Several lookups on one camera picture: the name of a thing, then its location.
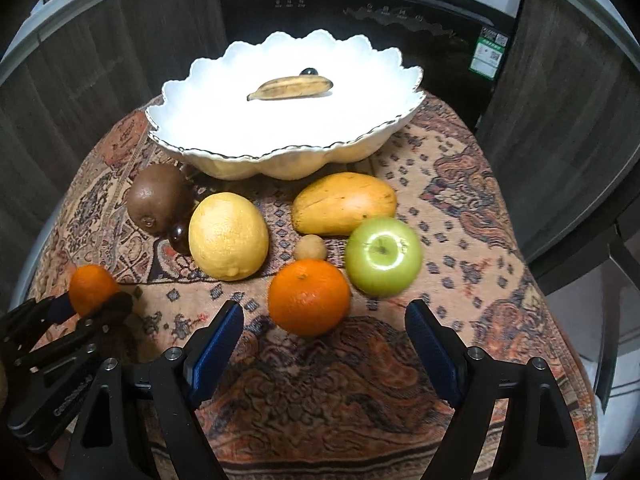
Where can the small orange tangerine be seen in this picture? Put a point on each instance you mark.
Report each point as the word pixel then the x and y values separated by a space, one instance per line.
pixel 92 287

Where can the small tan longan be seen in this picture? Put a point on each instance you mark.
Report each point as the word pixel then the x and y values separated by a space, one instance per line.
pixel 310 247

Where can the dark wood cabinet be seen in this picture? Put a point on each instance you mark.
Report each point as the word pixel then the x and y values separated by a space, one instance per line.
pixel 100 80
pixel 560 125

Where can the spotted yellow banana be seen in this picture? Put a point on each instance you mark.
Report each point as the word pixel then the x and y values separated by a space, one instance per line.
pixel 290 88

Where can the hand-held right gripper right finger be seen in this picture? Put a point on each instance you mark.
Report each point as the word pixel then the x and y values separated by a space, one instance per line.
pixel 434 355

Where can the large orange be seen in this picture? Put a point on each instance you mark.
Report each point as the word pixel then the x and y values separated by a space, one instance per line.
pixel 310 297

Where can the yellow lemon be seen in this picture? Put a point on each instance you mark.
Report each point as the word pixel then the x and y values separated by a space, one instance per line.
pixel 227 237

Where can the dark plum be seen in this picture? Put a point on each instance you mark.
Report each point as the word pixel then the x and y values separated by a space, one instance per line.
pixel 179 240

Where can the white scalloped bowl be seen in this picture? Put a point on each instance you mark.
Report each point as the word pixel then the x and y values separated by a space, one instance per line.
pixel 300 125

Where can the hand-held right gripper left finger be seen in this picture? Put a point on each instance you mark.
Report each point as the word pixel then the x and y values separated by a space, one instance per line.
pixel 216 350

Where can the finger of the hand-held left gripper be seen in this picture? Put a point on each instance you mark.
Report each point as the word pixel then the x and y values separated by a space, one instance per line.
pixel 112 307
pixel 60 306

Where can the brown kiwi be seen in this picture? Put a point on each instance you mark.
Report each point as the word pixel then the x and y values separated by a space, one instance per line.
pixel 157 195

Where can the green label sticker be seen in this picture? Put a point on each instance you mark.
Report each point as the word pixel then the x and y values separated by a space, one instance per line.
pixel 487 55

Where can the yellow orange mango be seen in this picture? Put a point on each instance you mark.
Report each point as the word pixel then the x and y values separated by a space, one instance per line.
pixel 345 202

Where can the black built-in dishwasher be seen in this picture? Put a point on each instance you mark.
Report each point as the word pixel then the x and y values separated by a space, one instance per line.
pixel 380 30

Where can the green apple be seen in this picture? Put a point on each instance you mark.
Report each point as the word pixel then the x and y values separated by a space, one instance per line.
pixel 385 260

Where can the patterned paisley tablecloth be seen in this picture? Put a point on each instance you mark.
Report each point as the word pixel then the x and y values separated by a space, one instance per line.
pixel 310 385

